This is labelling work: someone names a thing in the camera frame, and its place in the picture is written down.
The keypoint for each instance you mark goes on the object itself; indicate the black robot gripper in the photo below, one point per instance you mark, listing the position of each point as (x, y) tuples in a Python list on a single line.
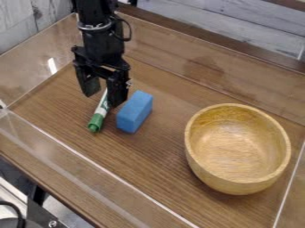
[(99, 59)]

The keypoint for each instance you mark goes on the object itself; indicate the green dry erase marker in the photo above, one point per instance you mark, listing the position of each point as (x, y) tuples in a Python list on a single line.
[(99, 114)]

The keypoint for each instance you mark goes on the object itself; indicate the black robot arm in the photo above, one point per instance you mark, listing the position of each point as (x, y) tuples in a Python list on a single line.
[(98, 12)]

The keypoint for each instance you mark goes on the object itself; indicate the brown wooden bowl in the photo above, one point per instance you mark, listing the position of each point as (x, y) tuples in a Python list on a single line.
[(237, 148)]

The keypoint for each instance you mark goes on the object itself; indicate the blue foam block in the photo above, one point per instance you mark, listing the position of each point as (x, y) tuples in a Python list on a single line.
[(134, 112)]

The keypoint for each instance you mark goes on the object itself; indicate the clear acrylic tray wall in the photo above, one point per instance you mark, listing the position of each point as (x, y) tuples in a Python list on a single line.
[(128, 180)]

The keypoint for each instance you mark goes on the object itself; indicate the black metal table bracket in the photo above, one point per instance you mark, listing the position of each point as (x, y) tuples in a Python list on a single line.
[(36, 213)]

